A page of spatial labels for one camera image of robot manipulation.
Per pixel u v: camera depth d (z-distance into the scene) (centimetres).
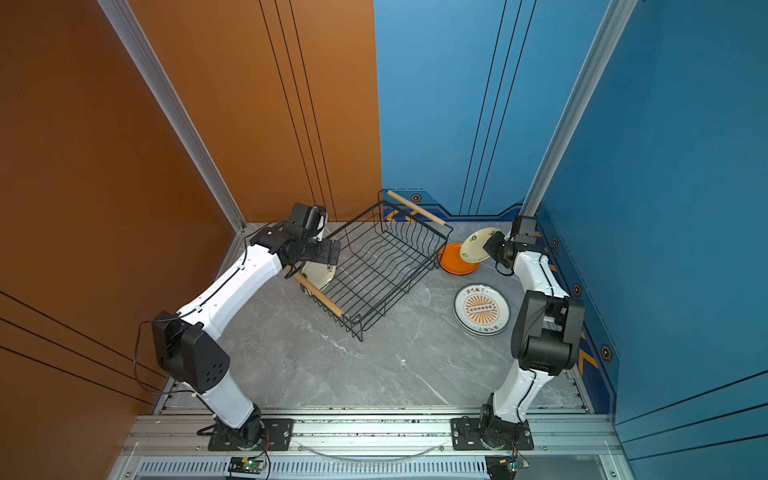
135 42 73
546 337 50
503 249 70
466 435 72
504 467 71
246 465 71
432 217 97
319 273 97
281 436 74
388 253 108
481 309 94
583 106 85
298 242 61
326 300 76
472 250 100
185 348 44
